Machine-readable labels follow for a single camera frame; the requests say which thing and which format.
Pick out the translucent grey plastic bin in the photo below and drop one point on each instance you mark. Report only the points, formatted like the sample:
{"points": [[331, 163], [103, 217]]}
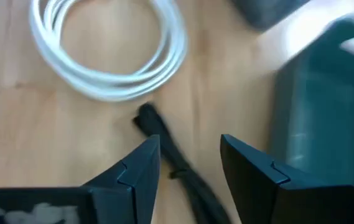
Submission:
{"points": [[267, 14]]}

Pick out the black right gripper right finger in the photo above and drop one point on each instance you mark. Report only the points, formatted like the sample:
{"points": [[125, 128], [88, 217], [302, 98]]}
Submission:
{"points": [[257, 193]]}

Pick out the dark green plastic bin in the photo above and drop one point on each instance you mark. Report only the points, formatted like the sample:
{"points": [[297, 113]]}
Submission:
{"points": [[319, 124]]}

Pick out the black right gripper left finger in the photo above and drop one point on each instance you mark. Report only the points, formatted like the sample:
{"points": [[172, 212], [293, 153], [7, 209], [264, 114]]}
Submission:
{"points": [[127, 193]]}

